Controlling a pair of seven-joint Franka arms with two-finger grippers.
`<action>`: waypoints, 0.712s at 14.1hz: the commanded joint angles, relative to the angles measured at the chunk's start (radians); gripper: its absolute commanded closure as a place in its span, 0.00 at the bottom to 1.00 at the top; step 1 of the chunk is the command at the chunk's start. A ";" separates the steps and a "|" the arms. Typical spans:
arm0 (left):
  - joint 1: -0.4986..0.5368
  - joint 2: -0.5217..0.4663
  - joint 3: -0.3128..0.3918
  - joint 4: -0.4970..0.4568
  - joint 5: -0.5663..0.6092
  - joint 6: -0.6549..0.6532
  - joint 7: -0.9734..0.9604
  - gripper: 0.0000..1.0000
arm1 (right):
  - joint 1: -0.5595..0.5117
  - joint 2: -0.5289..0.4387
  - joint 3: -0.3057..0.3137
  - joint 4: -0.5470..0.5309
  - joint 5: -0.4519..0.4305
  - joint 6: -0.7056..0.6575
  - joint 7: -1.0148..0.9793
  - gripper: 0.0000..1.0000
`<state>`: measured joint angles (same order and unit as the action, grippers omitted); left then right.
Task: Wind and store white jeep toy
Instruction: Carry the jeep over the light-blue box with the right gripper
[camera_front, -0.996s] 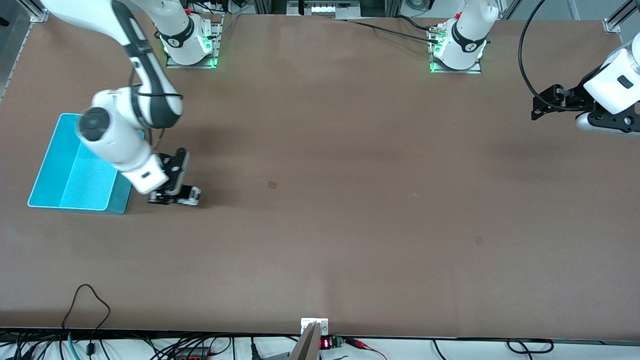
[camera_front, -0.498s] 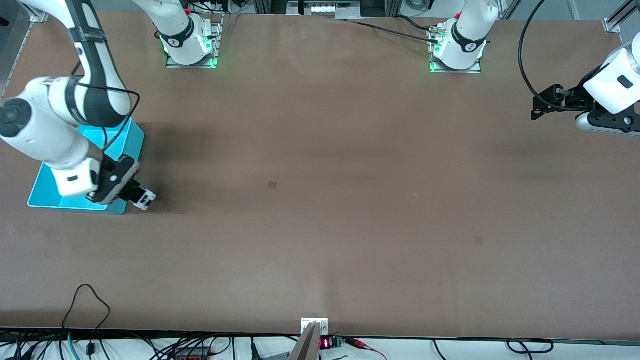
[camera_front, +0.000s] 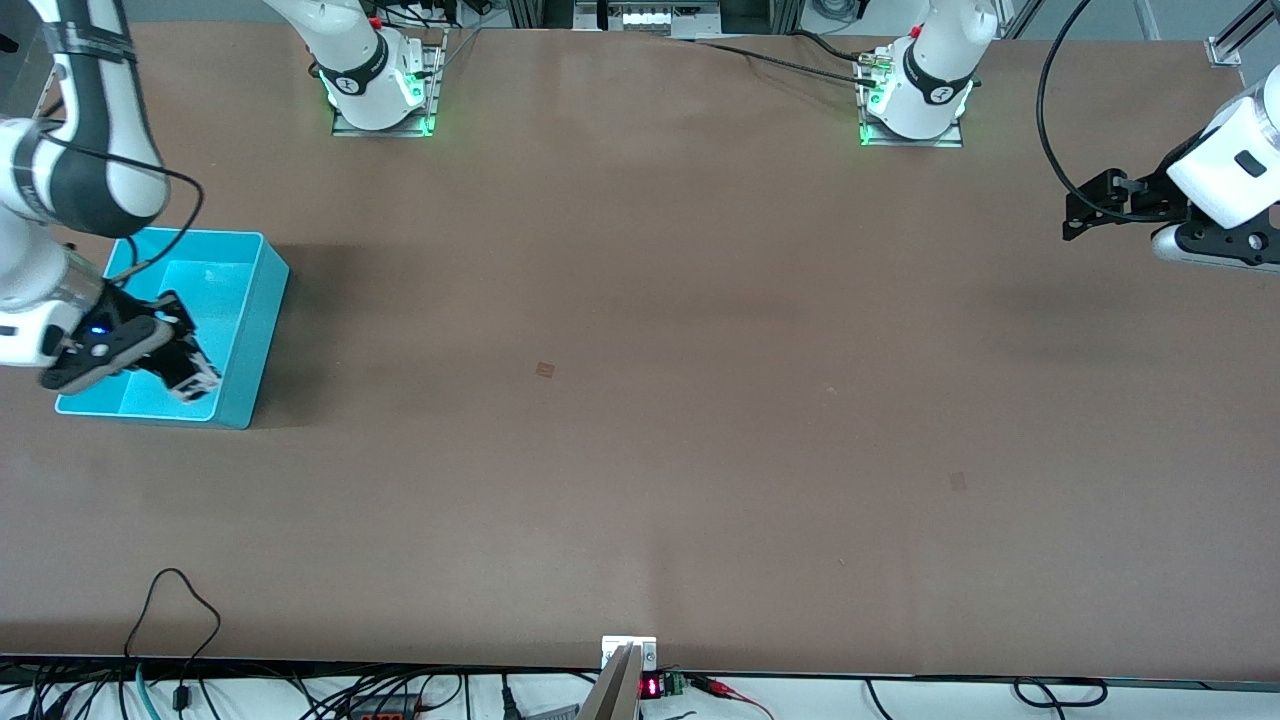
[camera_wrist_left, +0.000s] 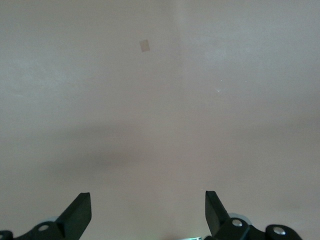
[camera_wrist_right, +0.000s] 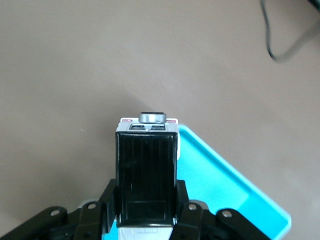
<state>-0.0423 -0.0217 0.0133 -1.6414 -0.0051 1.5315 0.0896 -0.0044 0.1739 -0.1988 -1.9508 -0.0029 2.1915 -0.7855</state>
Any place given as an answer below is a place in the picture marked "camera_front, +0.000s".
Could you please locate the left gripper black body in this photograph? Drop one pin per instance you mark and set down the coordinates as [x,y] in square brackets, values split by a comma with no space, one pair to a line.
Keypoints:
[1146,201]

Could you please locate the white jeep toy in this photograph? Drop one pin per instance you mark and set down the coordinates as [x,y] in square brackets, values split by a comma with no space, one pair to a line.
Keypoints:
[207,385]

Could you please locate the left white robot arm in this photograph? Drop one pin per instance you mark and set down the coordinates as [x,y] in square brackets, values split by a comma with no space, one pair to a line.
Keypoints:
[935,80]

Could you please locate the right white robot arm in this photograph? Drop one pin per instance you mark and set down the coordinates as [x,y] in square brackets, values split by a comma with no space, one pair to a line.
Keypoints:
[100,190]

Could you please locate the cyan plastic bin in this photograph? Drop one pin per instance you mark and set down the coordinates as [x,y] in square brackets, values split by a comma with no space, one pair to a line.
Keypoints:
[240,330]

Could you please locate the black power strip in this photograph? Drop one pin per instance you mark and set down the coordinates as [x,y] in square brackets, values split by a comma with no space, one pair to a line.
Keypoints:
[385,708]

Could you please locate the white connector block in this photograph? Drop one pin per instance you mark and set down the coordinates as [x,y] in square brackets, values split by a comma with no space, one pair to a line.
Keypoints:
[650,18]

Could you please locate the black plug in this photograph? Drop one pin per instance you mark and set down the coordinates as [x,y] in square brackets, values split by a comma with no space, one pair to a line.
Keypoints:
[510,700]

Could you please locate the red digit display module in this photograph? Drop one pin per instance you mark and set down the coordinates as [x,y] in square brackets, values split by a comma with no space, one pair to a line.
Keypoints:
[652,687]

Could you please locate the red black clip leads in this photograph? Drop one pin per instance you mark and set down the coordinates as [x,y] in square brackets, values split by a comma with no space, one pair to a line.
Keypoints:
[725,690]

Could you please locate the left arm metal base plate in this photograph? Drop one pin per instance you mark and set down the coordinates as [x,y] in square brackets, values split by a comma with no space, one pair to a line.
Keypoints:
[950,138]

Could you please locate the aluminium corner bracket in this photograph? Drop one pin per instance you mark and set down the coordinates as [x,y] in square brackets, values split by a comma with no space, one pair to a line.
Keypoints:
[1225,50]

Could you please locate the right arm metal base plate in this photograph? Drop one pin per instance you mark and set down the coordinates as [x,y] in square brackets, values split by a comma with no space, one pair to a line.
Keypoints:
[435,80]

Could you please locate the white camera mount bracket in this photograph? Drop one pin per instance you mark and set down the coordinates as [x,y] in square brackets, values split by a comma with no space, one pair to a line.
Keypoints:
[612,645]

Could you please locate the grey camera mount bar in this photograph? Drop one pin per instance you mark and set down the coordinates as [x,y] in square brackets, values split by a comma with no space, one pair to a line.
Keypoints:
[615,690]

